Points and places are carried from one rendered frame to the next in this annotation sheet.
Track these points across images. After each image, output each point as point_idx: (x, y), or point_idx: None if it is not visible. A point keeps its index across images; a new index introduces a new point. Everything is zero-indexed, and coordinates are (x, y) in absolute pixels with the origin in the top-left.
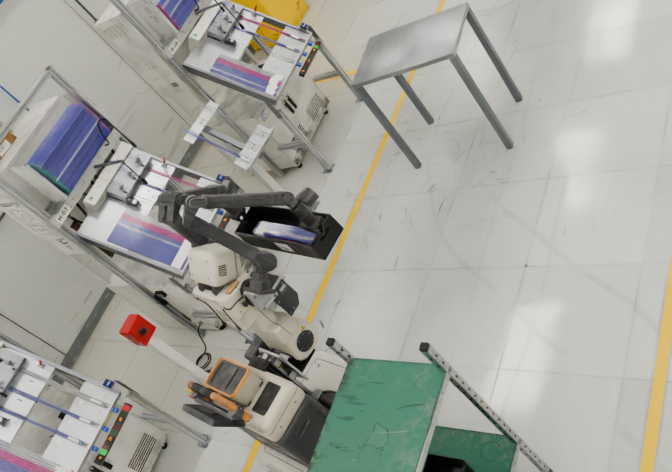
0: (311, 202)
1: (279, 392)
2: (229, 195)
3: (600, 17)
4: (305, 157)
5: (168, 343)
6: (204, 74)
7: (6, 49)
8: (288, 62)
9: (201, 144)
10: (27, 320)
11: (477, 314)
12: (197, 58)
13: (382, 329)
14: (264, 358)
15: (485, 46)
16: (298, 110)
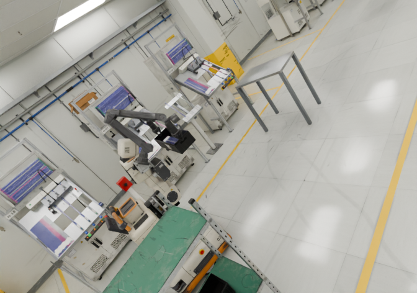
0: (175, 121)
1: (146, 219)
2: (132, 111)
3: (367, 67)
4: (224, 126)
5: (151, 195)
6: (181, 83)
7: (116, 72)
8: (218, 82)
9: None
10: (103, 177)
11: (273, 202)
12: (180, 77)
13: (229, 202)
14: (151, 202)
15: (301, 74)
16: (223, 105)
